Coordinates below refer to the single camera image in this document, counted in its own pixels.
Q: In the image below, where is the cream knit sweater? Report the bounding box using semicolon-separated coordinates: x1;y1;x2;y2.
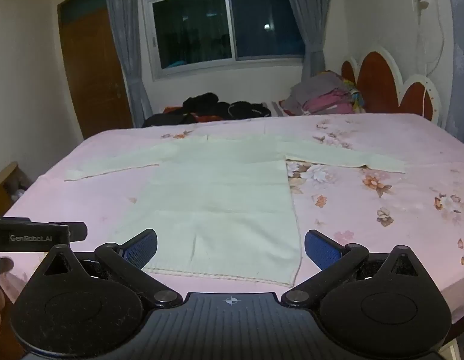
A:
66;135;405;286

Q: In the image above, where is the pile of black clothes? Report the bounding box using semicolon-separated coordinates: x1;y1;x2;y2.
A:
142;93;272;128

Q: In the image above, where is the stack of folded clothes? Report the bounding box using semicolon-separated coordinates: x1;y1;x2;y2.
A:
279;71;365;116

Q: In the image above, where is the wooden side cabinet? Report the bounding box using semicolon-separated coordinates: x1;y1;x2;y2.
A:
0;162;32;216

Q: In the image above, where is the pink floral bed sheet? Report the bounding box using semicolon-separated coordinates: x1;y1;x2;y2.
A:
9;114;464;320

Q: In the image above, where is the striped pillow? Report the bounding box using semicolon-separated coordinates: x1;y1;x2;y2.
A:
262;102;291;117

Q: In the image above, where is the brown wooden door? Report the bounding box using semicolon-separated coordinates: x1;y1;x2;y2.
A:
58;0;133;139

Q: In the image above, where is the red and white headboard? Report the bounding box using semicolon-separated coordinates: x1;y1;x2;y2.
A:
341;46;441;125

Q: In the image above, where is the right grey curtain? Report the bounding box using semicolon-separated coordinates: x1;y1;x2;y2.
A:
289;0;330;80

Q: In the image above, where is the grey curtain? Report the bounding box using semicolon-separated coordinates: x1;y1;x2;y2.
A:
106;0;152;127
289;0;330;80

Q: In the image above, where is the left grey curtain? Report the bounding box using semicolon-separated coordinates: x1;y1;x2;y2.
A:
106;0;152;127

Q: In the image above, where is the window with white frame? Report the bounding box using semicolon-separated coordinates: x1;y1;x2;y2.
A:
145;0;305;78

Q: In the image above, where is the white cable on wall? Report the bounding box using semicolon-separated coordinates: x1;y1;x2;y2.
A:
415;0;445;80

